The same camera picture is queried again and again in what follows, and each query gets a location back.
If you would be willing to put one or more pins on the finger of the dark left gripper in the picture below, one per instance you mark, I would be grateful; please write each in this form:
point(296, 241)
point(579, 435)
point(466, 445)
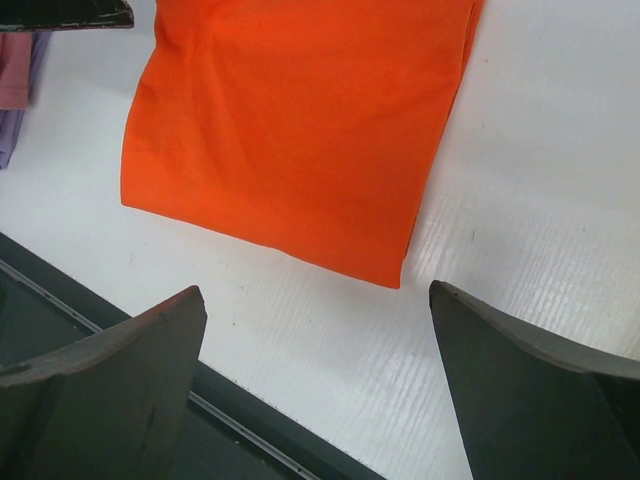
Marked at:
point(60, 15)

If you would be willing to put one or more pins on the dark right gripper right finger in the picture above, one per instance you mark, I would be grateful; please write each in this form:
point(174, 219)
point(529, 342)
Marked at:
point(531, 404)

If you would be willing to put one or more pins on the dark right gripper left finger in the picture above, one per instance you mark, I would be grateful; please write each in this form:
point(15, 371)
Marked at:
point(109, 406)

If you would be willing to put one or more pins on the orange t shirt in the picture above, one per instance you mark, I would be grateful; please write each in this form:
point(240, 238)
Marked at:
point(309, 127)

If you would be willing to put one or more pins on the pink folded t shirt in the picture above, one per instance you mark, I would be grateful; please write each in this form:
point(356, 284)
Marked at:
point(15, 70)

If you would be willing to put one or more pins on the lilac folded t shirt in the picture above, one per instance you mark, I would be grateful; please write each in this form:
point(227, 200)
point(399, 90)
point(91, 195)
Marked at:
point(11, 120)

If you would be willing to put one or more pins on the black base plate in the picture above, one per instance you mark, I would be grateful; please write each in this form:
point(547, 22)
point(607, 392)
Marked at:
point(226, 433)

